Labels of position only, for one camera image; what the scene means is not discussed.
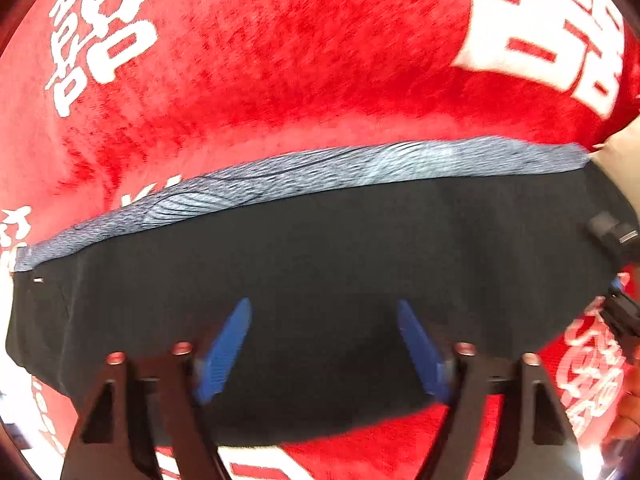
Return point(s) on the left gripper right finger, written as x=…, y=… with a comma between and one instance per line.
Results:
x=533, y=438

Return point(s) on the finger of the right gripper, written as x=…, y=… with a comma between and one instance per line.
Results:
x=616, y=241

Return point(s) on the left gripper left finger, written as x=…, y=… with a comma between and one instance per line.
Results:
x=113, y=437

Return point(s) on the black pants with blue trim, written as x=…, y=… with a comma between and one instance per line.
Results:
x=502, y=262

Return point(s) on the red blanket with white characters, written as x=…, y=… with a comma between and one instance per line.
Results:
x=123, y=116

